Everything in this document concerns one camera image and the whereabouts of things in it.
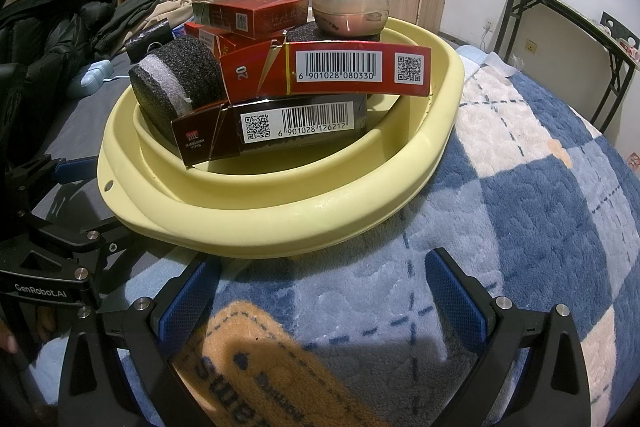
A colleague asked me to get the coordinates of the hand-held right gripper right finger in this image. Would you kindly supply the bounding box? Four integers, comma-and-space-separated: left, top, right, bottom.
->
424, 248, 586, 427

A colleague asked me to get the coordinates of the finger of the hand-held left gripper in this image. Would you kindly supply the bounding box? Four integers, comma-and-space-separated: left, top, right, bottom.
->
25, 214, 146, 288
0, 156, 99, 228

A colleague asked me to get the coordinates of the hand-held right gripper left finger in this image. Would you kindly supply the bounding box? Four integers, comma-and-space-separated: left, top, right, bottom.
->
57, 254, 223, 427

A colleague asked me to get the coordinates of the dark brown cigarette pack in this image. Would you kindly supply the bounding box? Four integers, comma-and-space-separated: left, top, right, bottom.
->
171, 93, 370, 168

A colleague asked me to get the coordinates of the yellow plastic basin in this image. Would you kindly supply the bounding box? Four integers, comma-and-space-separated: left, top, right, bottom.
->
96, 17, 466, 260

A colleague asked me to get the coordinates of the dark red cigarette pack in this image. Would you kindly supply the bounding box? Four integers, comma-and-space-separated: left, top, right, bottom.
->
184, 21, 288, 58
191, 0, 310, 36

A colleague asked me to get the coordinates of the red cigarette pack gold trim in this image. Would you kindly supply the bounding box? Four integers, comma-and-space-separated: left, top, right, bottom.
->
219, 41, 432, 104

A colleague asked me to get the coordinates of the round container black knob lid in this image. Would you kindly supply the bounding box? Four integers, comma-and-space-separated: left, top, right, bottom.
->
311, 0, 392, 36

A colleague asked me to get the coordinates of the person's left hand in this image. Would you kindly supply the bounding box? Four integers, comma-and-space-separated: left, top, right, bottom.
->
0, 304, 57, 354

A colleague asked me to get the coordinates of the grey bed sheet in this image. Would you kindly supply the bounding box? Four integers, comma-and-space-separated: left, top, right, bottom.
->
30, 57, 132, 228

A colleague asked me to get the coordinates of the light blue plastic device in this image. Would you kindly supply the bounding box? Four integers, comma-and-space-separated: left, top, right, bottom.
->
67, 59, 113, 99

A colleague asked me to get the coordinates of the blue white checkered blanket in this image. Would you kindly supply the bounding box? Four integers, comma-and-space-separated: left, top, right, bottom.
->
20, 44, 640, 427

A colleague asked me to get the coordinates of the black jacket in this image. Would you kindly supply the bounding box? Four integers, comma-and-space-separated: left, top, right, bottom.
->
0, 0, 121, 188

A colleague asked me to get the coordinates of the black plastic packet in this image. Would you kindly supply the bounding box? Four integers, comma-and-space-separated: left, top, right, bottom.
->
125, 19, 174, 60

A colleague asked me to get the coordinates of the dark foam block white stripe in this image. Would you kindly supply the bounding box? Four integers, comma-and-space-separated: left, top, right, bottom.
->
128, 38, 228, 122

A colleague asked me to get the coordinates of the dark grey garment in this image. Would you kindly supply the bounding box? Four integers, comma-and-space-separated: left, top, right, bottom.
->
92, 0, 174, 56

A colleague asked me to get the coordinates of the beige garment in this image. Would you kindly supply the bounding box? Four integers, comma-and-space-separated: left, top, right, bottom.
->
150, 0, 211, 30

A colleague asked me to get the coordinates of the plain dark foam block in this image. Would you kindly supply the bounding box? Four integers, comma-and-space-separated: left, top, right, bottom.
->
286, 23, 382, 46

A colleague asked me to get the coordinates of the red white packet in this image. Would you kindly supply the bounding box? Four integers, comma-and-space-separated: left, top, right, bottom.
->
617, 36, 640, 64

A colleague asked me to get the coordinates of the black frame table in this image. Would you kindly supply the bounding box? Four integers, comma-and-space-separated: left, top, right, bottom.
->
492, 0, 640, 134

